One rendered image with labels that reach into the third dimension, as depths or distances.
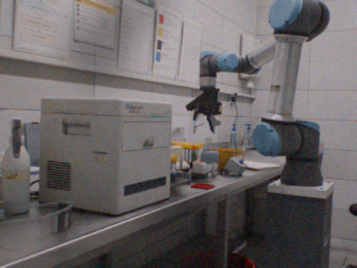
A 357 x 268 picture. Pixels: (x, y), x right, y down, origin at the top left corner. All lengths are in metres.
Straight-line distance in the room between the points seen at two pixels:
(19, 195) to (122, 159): 0.27
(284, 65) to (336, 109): 2.54
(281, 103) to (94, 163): 0.67
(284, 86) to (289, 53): 0.11
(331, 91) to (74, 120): 3.08
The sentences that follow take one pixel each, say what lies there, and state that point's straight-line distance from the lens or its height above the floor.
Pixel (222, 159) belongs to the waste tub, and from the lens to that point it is 1.99.
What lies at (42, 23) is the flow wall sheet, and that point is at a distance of 1.76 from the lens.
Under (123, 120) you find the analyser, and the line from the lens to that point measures 1.06.
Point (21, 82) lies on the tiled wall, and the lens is 1.67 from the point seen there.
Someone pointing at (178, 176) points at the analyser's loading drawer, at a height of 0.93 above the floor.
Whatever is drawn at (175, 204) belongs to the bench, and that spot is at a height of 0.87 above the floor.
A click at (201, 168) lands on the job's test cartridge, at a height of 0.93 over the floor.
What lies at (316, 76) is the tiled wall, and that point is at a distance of 3.99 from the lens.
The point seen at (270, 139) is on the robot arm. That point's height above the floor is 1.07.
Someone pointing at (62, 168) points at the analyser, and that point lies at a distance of 1.17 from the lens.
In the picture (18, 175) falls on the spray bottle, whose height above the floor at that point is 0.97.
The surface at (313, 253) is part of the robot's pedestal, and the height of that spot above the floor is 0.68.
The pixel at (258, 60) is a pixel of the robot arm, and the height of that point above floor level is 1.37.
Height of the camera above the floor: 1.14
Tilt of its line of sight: 3 degrees down
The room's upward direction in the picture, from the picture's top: 2 degrees clockwise
